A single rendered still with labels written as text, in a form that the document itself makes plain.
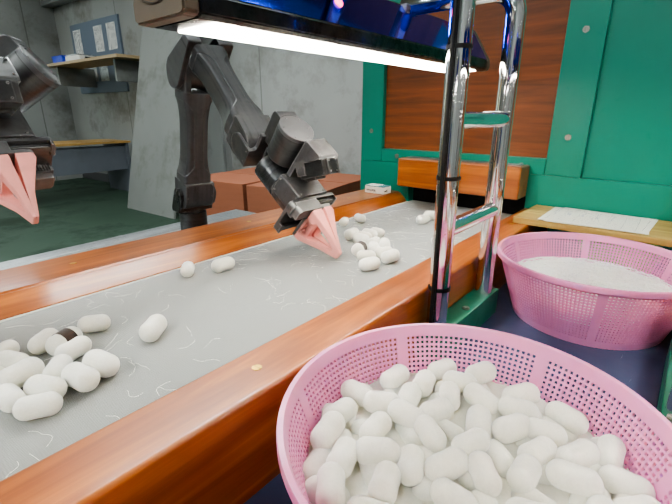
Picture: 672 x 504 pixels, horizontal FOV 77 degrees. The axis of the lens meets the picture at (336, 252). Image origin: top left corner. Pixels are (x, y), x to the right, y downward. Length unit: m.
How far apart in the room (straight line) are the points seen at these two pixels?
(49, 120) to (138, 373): 7.22
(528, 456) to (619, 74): 0.79
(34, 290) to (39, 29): 7.15
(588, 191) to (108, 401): 0.90
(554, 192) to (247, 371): 0.80
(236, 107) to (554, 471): 0.67
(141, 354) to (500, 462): 0.34
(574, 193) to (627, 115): 0.17
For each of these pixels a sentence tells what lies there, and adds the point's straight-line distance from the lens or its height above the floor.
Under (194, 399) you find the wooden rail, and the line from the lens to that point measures 0.35.
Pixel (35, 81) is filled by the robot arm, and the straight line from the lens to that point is 0.67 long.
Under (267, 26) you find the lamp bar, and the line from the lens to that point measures 0.44.
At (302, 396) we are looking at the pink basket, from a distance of 0.35.
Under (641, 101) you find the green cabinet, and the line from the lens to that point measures 1.00.
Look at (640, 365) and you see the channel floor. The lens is 0.65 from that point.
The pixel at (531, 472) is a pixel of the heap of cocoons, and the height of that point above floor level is 0.74.
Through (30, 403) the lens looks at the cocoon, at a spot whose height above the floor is 0.76.
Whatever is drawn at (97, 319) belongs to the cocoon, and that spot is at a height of 0.76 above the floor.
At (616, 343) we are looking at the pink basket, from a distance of 0.66.
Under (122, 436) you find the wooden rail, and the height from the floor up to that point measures 0.76.
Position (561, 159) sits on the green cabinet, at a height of 0.88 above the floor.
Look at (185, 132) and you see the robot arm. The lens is 0.97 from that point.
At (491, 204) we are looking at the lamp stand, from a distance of 0.61.
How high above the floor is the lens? 0.97
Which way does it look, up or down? 18 degrees down
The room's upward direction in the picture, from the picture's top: straight up
